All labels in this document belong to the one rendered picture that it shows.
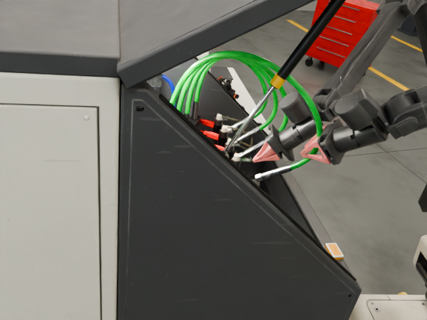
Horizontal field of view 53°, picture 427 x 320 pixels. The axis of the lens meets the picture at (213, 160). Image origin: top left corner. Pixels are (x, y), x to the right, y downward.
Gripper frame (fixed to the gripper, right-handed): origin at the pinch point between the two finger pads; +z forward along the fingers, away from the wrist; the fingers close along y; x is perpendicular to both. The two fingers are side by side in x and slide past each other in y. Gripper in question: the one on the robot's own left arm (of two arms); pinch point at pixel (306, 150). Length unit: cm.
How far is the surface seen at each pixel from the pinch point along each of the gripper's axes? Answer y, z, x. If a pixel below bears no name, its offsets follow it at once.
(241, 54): 2.5, -1.2, -28.6
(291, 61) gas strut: 20.0, -21.9, -26.1
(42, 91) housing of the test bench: 47, -1, -44
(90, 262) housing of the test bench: 50, 19, -16
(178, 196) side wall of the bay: 37.4, 1.2, -17.3
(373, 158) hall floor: -218, 109, 134
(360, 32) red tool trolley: -392, 141, 73
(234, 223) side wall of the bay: 31.7, 0.2, -5.1
